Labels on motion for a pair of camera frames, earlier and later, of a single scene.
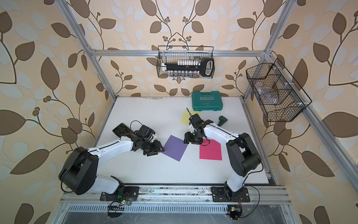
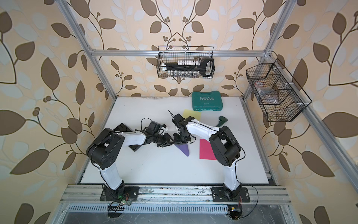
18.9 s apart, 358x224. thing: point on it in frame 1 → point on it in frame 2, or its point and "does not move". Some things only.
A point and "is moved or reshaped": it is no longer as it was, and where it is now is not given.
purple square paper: (175, 148) is moved or reshaped
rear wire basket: (173, 54) does not move
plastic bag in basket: (267, 95) does not move
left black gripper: (156, 148) → (167, 140)
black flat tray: (121, 129) does not move
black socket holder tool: (191, 68) does not move
